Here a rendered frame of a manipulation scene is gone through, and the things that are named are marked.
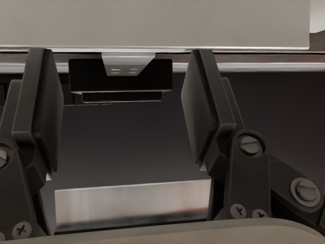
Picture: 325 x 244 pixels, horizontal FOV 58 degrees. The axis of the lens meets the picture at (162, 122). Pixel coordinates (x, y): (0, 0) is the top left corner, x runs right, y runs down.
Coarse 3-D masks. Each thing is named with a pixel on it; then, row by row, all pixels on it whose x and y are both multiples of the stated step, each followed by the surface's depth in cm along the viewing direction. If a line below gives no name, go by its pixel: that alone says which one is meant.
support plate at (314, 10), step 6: (312, 0) 10; (318, 0) 10; (324, 0) 10; (312, 6) 11; (318, 6) 11; (324, 6) 11; (312, 12) 12; (318, 12) 12; (324, 12) 12; (312, 18) 13; (318, 18) 13; (324, 18) 13; (312, 24) 14; (318, 24) 14; (324, 24) 14; (312, 30) 15; (318, 30) 15
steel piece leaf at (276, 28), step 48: (0, 0) 6; (48, 0) 6; (96, 0) 6; (144, 0) 6; (192, 0) 6; (240, 0) 7; (288, 0) 7; (144, 48) 6; (192, 48) 7; (240, 48) 7; (288, 48) 7
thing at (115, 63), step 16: (80, 64) 33; (96, 64) 33; (112, 64) 23; (128, 64) 23; (144, 64) 24; (160, 64) 34; (80, 80) 33; (96, 80) 33; (112, 80) 34; (128, 80) 34; (144, 80) 34; (160, 80) 35; (96, 96) 35; (112, 96) 35; (128, 96) 35; (144, 96) 35; (160, 96) 36
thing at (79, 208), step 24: (72, 192) 16; (96, 192) 16; (120, 192) 16; (144, 192) 16; (168, 192) 17; (192, 192) 17; (72, 216) 16; (96, 216) 16; (120, 216) 16; (144, 216) 16; (168, 216) 17; (192, 216) 17
